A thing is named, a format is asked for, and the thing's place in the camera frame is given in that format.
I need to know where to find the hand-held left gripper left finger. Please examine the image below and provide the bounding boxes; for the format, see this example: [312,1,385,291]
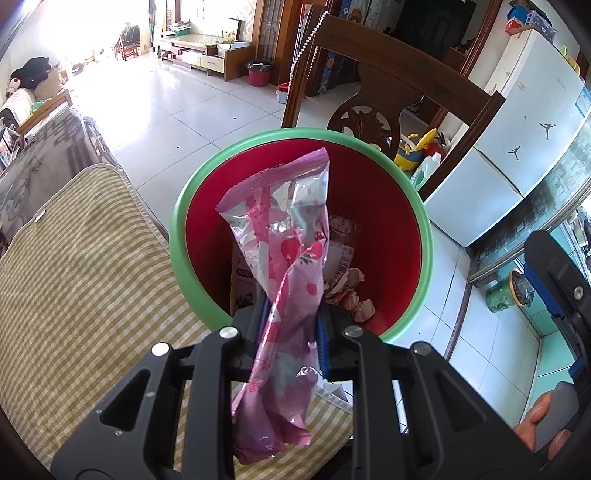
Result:
[51,295,269,480]

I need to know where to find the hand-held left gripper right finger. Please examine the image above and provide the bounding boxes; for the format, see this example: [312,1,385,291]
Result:
[316,305,539,480]

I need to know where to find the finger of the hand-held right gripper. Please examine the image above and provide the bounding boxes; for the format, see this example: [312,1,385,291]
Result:
[523,230,591,365]

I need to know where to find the pink snack wrapper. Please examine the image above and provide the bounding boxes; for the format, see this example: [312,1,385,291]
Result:
[216,147,331,466]

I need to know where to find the red bin with green rim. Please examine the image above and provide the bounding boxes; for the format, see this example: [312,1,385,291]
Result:
[168,128,435,344]

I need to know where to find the person's right hand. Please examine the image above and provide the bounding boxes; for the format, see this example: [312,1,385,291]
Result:
[513,391,573,460]

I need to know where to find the green cup with orange rim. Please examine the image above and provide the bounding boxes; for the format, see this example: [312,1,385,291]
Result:
[485,269,536,315]

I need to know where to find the crumpled red foil wrapper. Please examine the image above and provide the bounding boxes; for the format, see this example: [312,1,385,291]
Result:
[323,268,377,324]

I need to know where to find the green detergent bottle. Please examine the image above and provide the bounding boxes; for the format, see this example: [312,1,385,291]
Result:
[409,152,444,191]

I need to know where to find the yellow checkered cloth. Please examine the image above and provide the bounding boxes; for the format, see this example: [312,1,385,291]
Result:
[0,164,356,472]

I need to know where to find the white refrigerator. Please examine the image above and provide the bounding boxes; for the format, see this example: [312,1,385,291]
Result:
[422,28,591,247]

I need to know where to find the yellow toy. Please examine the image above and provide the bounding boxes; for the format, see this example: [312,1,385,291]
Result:
[393,128,438,172]

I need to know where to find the dark wooden chair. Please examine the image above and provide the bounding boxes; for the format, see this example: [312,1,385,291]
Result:
[281,11,506,201]

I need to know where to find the small red waste bin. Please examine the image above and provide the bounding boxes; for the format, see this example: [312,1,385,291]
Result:
[245,60,274,88]

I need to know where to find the television cabinet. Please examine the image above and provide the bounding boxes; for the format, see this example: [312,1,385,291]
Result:
[157,32,252,81]

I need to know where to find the wooden sofa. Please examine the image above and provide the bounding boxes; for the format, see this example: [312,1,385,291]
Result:
[0,88,75,139]

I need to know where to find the small framed picture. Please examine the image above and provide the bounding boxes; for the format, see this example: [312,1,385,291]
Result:
[222,17,245,42]

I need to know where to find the distant dining chairs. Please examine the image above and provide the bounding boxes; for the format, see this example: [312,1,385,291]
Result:
[115,23,141,61]

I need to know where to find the black and white plush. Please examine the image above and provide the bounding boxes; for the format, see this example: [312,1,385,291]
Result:
[6,56,52,97]

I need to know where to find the white bead chain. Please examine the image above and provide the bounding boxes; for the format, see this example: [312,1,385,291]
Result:
[287,4,329,90]

